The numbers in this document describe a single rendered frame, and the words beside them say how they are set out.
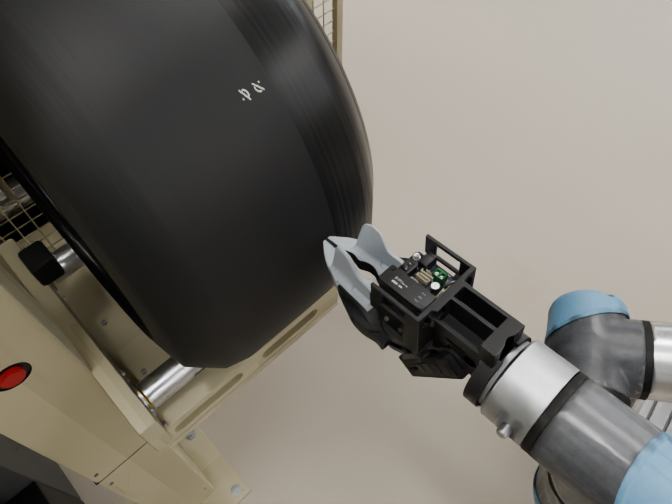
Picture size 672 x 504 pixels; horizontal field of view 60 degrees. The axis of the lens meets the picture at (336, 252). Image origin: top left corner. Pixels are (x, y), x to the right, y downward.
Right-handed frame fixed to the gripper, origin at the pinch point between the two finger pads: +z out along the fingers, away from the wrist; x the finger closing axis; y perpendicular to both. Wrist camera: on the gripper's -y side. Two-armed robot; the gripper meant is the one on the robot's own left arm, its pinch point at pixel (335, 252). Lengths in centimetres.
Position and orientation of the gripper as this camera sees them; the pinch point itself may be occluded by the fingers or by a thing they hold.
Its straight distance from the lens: 57.9
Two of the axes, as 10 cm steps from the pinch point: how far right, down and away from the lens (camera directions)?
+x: -7.2, 5.9, -3.6
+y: -0.8, -5.9, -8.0
